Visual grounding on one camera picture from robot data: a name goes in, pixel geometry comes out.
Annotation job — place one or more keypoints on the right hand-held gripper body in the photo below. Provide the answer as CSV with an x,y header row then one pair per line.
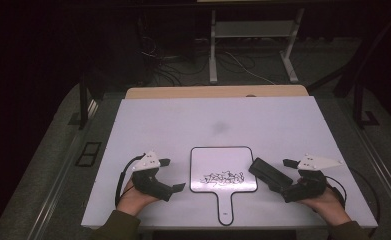
x,y
311,183

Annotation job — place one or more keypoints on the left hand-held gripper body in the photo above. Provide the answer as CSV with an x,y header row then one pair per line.
x,y
149,181

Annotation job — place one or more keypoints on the black whiteboard eraser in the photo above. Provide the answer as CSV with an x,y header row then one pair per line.
x,y
269,175

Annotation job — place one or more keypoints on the person's left hand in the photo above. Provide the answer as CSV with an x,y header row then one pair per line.
x,y
133,200

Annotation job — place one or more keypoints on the person's right hand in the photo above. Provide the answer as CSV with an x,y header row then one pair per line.
x,y
329,205

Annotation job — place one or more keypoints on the wooden table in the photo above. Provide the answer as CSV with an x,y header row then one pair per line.
x,y
216,91

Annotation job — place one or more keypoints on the black metal stand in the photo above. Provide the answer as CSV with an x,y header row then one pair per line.
x,y
359,100

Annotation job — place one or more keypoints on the white metal stand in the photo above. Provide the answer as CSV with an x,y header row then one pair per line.
x,y
254,29

